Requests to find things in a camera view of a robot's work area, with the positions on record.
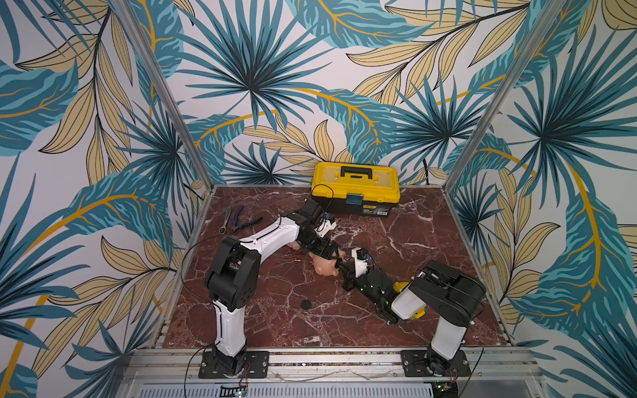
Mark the dark pink piggy bank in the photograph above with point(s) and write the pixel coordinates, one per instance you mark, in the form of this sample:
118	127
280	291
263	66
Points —
323	266

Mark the aluminium corner post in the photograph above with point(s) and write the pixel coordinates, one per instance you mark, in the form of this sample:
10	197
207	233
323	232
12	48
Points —
536	35
133	28

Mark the yellow black plastic toolbox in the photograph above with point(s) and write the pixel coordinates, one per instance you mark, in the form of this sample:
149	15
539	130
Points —
356	189

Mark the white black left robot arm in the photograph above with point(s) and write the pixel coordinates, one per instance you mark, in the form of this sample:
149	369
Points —
234	273

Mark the black round plug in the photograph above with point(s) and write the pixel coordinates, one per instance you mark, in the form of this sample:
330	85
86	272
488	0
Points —
305	304

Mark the right aluminium corner post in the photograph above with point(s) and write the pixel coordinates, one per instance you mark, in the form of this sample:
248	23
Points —
536	35

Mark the aluminium front rail frame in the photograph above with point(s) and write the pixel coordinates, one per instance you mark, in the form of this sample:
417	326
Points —
336	372

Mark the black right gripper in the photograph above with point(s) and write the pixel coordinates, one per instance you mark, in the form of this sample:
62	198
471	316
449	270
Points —
350	274

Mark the left aluminium corner post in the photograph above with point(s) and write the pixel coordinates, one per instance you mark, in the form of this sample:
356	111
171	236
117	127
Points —
133	28

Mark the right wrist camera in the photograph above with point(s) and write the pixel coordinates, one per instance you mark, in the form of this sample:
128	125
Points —
363	261

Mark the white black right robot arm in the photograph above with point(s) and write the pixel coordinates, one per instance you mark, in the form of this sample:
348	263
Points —
455	296

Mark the yellow piggy bank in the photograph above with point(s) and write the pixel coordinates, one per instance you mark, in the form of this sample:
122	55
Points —
407	305

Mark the blue handled pliers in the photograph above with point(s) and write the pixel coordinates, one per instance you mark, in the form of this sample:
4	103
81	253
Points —
239	225

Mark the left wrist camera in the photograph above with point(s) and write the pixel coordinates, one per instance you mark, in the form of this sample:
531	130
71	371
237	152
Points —
320	221

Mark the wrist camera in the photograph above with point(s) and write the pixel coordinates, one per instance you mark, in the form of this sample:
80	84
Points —
320	221
363	261

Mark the green handled wrench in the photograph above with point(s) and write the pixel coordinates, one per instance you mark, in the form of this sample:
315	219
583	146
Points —
227	214

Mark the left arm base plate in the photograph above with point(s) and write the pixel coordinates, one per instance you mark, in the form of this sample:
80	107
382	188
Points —
250	364

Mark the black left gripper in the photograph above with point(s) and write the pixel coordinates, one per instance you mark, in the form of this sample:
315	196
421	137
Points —
322	249

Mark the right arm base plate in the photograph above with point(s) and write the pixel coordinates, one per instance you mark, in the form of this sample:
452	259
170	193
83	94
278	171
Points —
427	363

